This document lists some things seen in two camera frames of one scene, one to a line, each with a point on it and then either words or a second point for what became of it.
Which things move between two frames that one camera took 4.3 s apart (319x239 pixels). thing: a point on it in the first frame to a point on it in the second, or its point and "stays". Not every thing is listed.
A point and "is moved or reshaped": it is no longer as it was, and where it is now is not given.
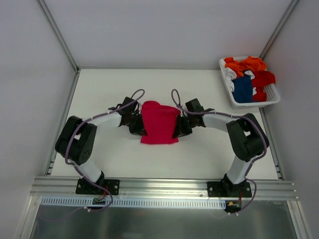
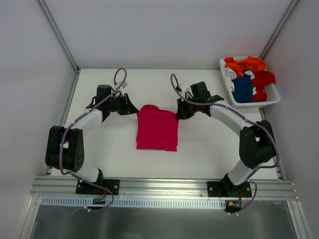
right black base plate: x=228 y=189 stays
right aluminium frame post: x=279 y=29 stays
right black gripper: x=181 y=127 to x=187 y=107
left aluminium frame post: x=57 y=33 stays
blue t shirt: x=243 y=89 stays
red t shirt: x=261 y=79 stays
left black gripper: x=139 y=126 to x=125 y=103
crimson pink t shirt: x=160 y=122 is moved or reshaped
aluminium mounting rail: x=63 y=187 stays
